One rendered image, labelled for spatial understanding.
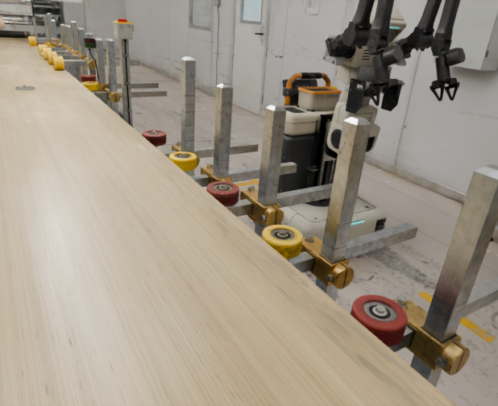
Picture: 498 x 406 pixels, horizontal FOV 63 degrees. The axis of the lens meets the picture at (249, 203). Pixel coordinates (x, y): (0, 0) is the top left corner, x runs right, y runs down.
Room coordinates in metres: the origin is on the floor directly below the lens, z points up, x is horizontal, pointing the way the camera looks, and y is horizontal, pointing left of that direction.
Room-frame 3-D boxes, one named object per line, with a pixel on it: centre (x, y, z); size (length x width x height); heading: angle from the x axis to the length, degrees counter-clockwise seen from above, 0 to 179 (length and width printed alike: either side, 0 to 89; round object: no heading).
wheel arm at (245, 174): (1.22, 0.04, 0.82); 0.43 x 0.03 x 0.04; 123
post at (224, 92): (1.14, 0.09, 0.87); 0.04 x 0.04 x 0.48; 33
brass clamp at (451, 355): (0.52, -0.30, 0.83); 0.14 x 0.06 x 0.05; 33
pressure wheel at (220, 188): (0.90, 0.07, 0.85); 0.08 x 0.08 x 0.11
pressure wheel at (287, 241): (0.69, -0.07, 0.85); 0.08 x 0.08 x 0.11
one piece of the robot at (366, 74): (2.10, -0.58, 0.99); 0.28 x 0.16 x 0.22; 122
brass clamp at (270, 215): (0.94, -0.03, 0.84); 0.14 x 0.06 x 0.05; 33
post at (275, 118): (0.93, -0.04, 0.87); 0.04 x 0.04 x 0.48; 33
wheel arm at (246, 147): (1.43, 0.17, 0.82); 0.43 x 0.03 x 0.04; 123
